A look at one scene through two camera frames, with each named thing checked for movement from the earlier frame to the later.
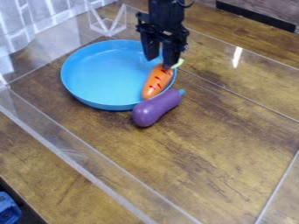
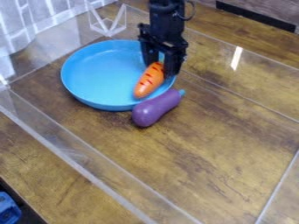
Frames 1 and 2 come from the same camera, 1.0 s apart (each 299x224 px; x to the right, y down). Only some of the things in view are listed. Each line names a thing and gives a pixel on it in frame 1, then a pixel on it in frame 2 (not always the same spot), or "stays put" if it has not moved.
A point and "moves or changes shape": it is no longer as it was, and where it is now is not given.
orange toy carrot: [156, 81] moves or changes shape
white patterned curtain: [23, 16] stays put
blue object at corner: [11, 213] stays put
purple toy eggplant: [155, 106] stays put
